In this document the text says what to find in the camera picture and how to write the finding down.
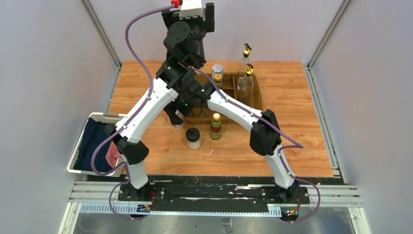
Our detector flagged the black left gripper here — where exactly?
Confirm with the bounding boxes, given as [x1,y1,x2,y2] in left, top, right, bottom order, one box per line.
[162,3,213,65]

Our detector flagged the silver-lid shaker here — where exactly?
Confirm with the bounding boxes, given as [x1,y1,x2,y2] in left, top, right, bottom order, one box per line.
[211,63,224,78]
[170,110,184,131]

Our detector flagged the sauce bottle yellow cap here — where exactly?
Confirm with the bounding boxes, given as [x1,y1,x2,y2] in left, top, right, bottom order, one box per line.
[213,74,223,88]
[210,113,222,140]

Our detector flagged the clear oil bottle gold spout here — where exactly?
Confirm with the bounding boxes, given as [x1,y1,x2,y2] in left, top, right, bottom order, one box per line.
[238,43,252,73]

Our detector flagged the oil bottle with brown residue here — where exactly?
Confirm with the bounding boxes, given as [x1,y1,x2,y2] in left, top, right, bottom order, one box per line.
[236,63,254,106]

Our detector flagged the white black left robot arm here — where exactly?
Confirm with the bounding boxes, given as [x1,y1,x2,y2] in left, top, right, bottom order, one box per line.
[107,0,216,201]

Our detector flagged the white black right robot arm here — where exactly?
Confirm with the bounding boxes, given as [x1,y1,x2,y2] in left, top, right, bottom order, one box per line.
[164,82,302,204]

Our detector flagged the black-lid spice jar front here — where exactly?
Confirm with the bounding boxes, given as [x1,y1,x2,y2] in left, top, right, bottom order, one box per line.
[186,128,201,150]

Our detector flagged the wicker divided tray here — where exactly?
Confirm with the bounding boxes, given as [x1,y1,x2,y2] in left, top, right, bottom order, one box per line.
[184,73,262,125]

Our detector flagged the pink cloth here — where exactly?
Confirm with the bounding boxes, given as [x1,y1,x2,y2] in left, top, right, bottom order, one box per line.
[105,142,122,168]

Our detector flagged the white laundry basket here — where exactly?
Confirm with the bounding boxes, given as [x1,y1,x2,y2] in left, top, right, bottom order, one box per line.
[67,112,126,177]

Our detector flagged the navy blue cloth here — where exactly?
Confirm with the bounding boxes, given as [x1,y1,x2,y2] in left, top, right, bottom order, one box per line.
[74,118,113,173]

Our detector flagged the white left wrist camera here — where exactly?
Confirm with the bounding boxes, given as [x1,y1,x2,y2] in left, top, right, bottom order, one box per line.
[171,0,204,20]

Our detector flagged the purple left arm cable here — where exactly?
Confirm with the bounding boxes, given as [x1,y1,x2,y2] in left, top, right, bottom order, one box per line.
[90,3,176,221]

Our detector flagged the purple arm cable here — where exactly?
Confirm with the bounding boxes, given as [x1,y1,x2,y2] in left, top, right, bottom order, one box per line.
[90,3,176,221]
[193,68,321,225]

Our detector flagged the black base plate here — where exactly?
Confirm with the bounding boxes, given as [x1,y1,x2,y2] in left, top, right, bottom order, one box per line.
[117,175,310,213]

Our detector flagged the aluminium frame post left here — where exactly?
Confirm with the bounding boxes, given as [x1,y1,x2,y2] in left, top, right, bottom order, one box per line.
[80,0,121,69]

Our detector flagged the aluminium frame post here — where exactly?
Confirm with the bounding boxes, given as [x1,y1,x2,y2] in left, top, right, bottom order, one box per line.
[307,0,353,69]
[80,0,121,69]

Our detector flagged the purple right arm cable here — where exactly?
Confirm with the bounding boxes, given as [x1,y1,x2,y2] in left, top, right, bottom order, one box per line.
[193,68,321,225]

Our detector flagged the aluminium frame post right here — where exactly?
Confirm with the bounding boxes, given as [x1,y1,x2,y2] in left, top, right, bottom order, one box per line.
[307,0,353,69]

